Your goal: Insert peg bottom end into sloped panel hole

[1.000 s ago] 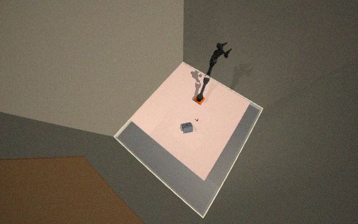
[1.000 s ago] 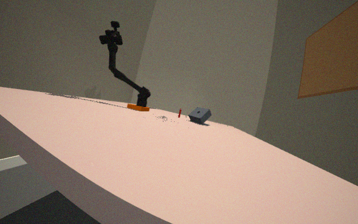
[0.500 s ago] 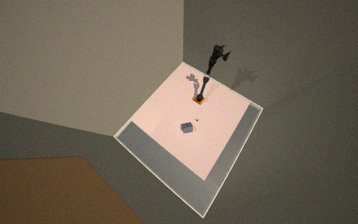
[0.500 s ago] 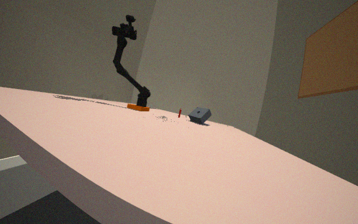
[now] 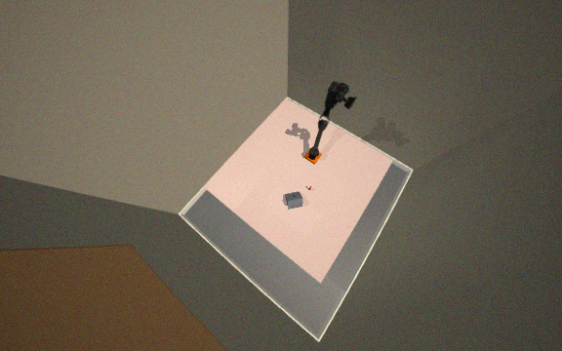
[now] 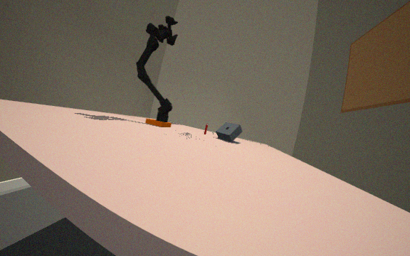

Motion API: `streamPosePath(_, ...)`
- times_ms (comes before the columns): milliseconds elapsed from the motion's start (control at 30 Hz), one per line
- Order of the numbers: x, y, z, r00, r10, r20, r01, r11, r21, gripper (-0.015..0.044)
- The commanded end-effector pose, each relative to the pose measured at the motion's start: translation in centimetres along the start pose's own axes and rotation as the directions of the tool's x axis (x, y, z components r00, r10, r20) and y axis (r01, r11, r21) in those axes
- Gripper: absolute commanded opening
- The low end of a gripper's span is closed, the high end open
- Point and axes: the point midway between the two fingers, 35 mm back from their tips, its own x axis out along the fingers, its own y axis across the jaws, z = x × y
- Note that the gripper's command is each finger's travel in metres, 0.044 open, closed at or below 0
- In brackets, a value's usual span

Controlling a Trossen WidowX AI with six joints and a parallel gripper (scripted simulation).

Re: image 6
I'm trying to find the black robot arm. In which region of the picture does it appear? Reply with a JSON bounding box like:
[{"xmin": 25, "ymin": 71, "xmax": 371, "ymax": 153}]
[{"xmin": 136, "ymin": 23, "xmax": 173, "ymax": 122}]

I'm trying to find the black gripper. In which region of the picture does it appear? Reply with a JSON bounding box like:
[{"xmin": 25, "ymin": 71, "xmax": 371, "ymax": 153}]
[{"xmin": 161, "ymin": 16, "xmax": 178, "ymax": 46}]

